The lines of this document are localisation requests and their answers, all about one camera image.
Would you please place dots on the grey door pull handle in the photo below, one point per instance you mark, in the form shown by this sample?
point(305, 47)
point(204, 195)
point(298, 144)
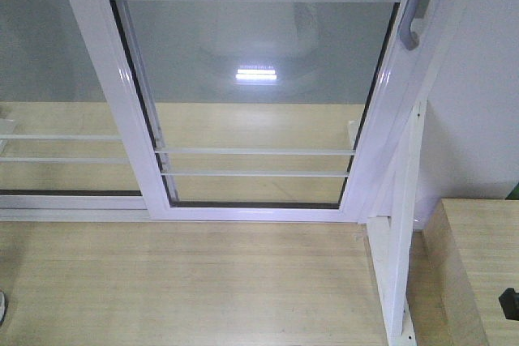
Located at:
point(408, 38)

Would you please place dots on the white fixed glass panel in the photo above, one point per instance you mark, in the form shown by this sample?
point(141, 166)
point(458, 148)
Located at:
point(60, 145)

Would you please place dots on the white wooden support brace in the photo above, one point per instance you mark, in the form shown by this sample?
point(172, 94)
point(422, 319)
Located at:
point(390, 230)

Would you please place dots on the white door frame post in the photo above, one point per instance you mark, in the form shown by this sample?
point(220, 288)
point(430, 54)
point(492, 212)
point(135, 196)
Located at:
point(387, 150)

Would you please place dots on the light wooden side table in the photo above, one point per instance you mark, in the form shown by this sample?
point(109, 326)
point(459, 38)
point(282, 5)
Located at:
point(462, 261)

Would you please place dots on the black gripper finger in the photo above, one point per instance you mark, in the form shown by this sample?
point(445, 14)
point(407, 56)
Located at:
point(509, 302)

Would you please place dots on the white sliding glass door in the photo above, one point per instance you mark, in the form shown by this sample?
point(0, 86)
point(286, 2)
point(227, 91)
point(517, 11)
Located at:
point(239, 104)

